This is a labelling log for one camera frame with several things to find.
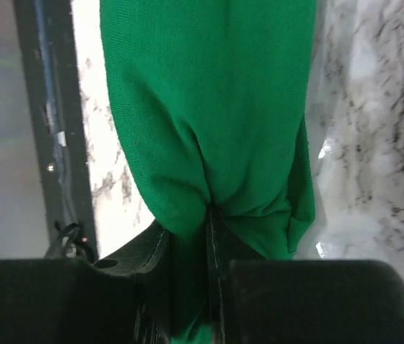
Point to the green t-shirt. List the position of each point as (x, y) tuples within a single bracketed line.
[(208, 101)]

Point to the black mounting base plate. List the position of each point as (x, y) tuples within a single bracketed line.
[(46, 39)]

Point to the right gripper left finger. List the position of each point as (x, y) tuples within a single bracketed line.
[(139, 256)]

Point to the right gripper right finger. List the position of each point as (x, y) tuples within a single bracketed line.
[(236, 290)]

